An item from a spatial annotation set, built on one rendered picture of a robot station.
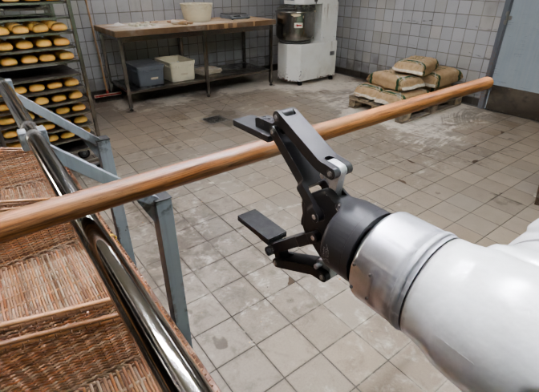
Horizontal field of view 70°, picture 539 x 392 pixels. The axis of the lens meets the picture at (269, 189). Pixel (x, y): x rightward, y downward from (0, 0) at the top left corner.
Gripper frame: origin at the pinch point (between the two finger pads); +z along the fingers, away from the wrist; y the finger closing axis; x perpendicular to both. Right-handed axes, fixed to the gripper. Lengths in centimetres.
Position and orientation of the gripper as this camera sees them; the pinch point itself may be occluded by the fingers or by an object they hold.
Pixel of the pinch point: (249, 173)
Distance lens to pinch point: 49.4
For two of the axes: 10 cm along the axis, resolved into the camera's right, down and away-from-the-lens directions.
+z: -6.1, -3.8, 6.9
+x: 7.9, -3.0, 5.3
